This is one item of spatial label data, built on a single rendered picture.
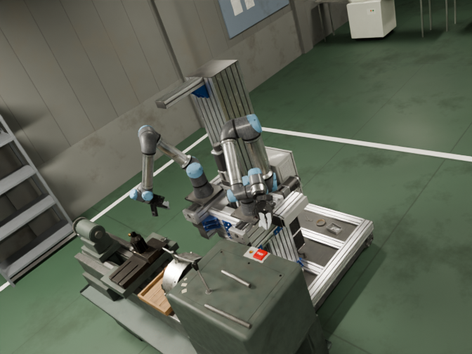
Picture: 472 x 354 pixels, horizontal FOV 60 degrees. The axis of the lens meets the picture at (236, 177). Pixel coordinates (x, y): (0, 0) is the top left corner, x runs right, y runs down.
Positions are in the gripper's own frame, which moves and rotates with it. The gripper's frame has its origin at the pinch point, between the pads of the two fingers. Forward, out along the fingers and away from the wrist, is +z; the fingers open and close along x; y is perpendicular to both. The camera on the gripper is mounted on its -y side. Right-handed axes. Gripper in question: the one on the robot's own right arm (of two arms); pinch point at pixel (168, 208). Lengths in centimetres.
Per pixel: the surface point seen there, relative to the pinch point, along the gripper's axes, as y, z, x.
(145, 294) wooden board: -65, -21, -28
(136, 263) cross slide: -46, -22, -10
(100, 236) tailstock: -32, -33, 31
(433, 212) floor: 55, 196, -131
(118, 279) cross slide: -59, -32, -9
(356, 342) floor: -67, 106, -118
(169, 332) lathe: -87, 6, -29
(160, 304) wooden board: -68, -20, -45
